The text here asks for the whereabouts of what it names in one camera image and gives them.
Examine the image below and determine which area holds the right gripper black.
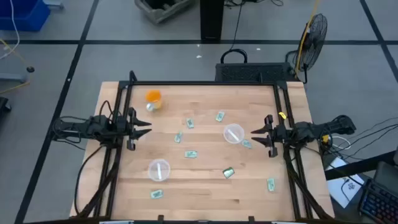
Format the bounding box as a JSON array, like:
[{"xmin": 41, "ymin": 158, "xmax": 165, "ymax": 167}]
[{"xmin": 250, "ymin": 114, "xmax": 292, "ymax": 159}]

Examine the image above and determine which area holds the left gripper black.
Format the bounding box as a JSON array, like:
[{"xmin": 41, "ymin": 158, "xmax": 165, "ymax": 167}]
[{"xmin": 116, "ymin": 107, "xmax": 152, "ymax": 152}]

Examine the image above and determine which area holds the clear plastic bin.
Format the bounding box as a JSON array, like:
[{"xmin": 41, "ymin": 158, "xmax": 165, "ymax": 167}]
[
  {"xmin": 223, "ymin": 123, "xmax": 246, "ymax": 145},
  {"xmin": 147, "ymin": 158, "xmax": 172, "ymax": 182}
]

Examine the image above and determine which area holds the yellow and white mug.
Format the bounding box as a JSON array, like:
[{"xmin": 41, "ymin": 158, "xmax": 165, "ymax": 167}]
[{"xmin": 144, "ymin": 89, "xmax": 163, "ymax": 113}]

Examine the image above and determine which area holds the white paper sheet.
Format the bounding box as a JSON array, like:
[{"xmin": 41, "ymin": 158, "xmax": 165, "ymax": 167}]
[{"xmin": 326, "ymin": 156, "xmax": 365, "ymax": 208}]

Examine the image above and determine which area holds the black beam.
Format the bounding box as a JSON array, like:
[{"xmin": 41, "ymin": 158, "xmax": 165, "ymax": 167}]
[{"xmin": 325, "ymin": 151, "xmax": 398, "ymax": 181}]

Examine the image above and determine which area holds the black floor fan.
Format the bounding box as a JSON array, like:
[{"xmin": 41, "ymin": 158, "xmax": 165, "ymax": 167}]
[{"xmin": 285, "ymin": 12, "xmax": 329, "ymax": 84}]

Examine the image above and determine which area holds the grey crate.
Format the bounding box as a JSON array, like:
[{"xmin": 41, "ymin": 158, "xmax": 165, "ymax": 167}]
[{"xmin": 134, "ymin": 0, "xmax": 195, "ymax": 25}]

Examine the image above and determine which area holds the black upright tower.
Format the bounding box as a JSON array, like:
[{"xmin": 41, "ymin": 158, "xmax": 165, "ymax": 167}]
[{"xmin": 200, "ymin": 0, "xmax": 224, "ymax": 41}]

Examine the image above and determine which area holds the backlit black keyboard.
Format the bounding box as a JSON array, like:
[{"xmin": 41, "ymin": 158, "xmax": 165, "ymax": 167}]
[{"xmin": 357, "ymin": 179, "xmax": 398, "ymax": 224}]

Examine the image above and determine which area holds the grey stand base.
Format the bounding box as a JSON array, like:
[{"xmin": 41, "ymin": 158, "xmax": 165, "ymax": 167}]
[{"xmin": 0, "ymin": 73, "xmax": 29, "ymax": 83}]

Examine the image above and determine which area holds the blue plastic tub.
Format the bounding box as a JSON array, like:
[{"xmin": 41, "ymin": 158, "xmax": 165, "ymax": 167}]
[{"xmin": 0, "ymin": 0, "xmax": 51, "ymax": 32}]

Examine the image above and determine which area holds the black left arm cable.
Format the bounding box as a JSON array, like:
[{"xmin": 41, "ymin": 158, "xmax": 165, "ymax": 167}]
[{"xmin": 98, "ymin": 100, "xmax": 115, "ymax": 121}]

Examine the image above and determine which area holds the black hanging power cable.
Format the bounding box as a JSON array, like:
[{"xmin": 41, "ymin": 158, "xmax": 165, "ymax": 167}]
[{"xmin": 73, "ymin": 144, "xmax": 105, "ymax": 215}]

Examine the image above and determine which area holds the black looped cable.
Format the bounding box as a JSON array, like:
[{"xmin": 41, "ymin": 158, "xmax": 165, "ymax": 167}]
[{"xmin": 220, "ymin": 49, "xmax": 249, "ymax": 65}]

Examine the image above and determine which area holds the black cable bundle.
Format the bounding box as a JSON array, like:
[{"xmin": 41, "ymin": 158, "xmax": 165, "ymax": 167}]
[{"xmin": 329, "ymin": 116, "xmax": 398, "ymax": 162}]

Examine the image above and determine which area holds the yellow hanging cable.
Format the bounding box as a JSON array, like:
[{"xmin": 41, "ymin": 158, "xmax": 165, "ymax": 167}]
[{"xmin": 294, "ymin": 0, "xmax": 321, "ymax": 74}]

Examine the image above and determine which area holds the yellow floor cable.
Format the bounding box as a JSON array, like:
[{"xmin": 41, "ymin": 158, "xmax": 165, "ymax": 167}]
[{"xmin": 0, "ymin": 39, "xmax": 32, "ymax": 94}]

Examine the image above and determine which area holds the white cable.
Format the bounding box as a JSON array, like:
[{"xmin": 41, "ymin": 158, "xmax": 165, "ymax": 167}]
[{"xmin": 0, "ymin": 0, "xmax": 21, "ymax": 60}]

